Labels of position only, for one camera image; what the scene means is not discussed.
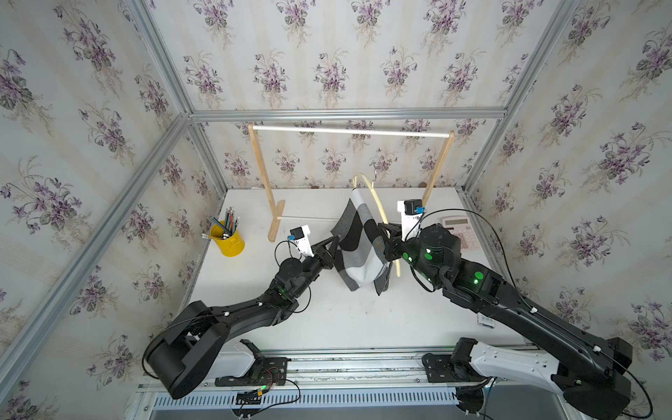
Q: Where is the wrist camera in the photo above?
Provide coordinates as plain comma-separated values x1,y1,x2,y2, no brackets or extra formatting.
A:
288,225,314,257
397,199,425,241

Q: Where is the coloured pencils bunch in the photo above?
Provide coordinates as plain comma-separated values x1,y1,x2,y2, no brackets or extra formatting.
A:
201,208,238,240

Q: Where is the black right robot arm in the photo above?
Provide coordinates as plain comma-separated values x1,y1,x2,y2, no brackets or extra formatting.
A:
379,223,633,419

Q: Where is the blue white product box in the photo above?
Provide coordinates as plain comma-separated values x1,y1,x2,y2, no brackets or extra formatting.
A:
476,313,496,329

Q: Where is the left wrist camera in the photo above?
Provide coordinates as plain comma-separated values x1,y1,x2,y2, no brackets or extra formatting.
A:
288,225,314,257

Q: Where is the black white checkered scarf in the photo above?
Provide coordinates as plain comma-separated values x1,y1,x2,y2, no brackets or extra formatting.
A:
331,189,392,296

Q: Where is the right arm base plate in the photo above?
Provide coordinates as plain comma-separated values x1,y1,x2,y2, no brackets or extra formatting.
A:
421,338,492,385

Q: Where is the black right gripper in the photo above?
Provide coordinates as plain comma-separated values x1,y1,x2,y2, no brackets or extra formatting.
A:
377,218,446,290

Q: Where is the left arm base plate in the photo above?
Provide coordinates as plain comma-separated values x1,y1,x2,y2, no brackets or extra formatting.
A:
206,339,290,387

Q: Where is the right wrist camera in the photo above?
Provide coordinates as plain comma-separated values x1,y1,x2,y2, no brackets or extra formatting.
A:
397,199,425,241

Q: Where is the yellow pencil cup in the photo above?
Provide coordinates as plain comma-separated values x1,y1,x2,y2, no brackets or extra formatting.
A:
209,224,245,257

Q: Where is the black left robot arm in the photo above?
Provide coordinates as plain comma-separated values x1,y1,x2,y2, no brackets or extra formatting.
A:
142,236,339,399

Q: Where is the aluminium mounting rail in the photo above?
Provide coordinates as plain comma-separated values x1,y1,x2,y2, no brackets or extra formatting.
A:
125,345,594,420

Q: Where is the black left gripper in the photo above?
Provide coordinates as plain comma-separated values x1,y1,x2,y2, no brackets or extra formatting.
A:
293,240,343,303

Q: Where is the pink calculator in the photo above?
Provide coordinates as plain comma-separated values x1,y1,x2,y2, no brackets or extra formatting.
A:
441,216,481,251

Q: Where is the wooden clothes rack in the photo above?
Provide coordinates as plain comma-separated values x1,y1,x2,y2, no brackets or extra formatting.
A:
247,122,457,250

